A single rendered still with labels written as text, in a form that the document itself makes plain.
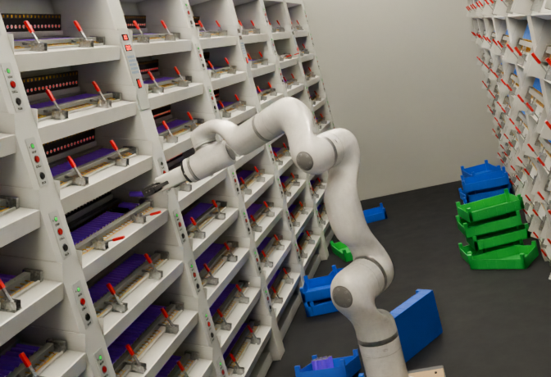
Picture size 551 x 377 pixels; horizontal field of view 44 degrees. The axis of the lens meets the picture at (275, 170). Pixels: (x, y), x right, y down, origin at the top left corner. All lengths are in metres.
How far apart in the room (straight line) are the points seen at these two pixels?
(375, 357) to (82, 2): 1.47
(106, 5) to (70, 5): 0.13
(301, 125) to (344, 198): 0.23
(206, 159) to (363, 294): 0.66
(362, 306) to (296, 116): 0.55
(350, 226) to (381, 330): 0.31
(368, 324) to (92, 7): 1.35
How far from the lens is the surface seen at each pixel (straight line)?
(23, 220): 1.73
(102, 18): 2.41
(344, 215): 1.92
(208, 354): 2.56
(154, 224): 2.31
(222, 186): 3.08
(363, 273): 1.94
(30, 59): 1.92
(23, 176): 1.79
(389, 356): 2.05
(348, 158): 1.94
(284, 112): 1.94
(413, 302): 3.03
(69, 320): 1.85
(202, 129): 2.17
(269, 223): 3.49
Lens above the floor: 1.32
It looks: 9 degrees down
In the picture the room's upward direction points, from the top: 15 degrees counter-clockwise
